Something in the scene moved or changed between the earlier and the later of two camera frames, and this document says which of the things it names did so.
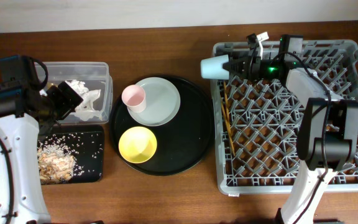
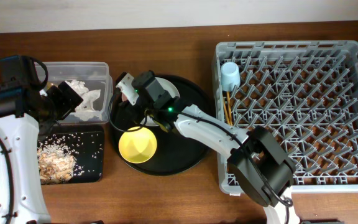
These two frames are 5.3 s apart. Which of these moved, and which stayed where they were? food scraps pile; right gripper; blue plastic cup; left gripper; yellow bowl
Moved: blue plastic cup; right gripper
Stayed: left gripper; yellow bowl; food scraps pile
